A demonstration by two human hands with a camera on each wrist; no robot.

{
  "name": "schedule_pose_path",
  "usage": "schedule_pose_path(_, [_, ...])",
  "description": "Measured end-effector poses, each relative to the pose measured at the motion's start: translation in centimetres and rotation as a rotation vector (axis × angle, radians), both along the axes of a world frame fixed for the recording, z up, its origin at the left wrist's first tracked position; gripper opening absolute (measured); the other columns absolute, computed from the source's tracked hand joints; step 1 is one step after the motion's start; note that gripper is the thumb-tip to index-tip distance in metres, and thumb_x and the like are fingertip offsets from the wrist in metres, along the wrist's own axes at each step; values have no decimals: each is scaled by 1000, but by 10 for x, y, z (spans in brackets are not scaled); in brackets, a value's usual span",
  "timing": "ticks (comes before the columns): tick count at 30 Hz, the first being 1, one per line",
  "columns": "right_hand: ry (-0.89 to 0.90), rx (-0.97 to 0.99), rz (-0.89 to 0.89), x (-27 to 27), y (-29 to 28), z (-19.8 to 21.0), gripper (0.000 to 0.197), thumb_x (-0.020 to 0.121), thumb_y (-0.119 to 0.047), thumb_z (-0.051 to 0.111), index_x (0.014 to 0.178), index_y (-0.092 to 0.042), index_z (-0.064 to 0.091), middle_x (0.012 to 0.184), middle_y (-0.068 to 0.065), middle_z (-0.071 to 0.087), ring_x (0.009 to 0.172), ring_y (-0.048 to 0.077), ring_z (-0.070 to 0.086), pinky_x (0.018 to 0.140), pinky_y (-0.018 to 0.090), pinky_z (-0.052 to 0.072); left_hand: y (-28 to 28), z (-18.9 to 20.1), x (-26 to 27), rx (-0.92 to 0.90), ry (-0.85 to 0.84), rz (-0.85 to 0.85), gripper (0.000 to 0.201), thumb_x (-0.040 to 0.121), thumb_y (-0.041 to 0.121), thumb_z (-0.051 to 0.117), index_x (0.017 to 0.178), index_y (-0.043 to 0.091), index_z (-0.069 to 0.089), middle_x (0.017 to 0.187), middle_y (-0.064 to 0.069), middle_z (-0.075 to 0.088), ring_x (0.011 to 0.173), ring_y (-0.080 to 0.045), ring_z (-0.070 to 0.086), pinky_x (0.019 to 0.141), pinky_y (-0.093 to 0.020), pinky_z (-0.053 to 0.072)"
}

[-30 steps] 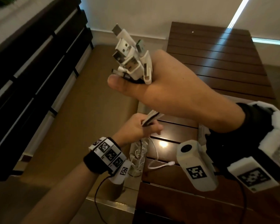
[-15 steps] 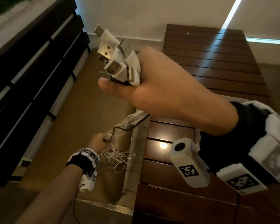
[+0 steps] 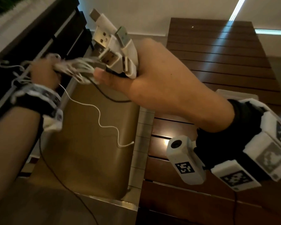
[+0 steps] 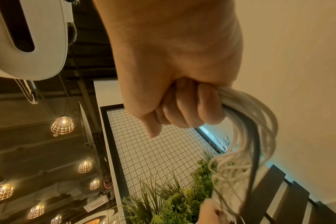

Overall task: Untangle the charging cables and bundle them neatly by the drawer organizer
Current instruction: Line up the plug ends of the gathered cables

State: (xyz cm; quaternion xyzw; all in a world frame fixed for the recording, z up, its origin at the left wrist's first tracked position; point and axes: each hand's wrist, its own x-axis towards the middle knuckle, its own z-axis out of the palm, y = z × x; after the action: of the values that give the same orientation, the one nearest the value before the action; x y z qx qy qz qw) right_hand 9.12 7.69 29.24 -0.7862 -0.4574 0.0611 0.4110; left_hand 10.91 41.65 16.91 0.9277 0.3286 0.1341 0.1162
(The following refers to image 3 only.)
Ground person's right hand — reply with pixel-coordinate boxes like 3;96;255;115
93;38;236;133

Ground green plants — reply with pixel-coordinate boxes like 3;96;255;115
0;0;33;19

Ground thin black camera cable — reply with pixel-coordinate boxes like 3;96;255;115
38;136;99;225

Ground clear plastic three-drawer organiser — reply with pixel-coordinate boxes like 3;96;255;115
215;89;259;101

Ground brown slatted wooden table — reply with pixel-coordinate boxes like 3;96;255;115
136;17;281;225

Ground black and white slatted planter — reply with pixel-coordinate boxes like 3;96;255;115
0;0;59;59

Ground tangle of white cables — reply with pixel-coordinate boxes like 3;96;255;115
0;8;139;85

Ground person's left hand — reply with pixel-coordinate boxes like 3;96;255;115
29;57;61;91

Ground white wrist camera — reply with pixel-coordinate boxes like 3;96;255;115
166;135;206;185
42;109;64;133

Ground person's left forearm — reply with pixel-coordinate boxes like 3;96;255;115
0;106;44;209

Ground black marker wristband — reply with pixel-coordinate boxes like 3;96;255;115
10;83;64;120
194;98;281;193

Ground wall light strip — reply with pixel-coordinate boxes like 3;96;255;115
255;29;281;35
229;0;247;21

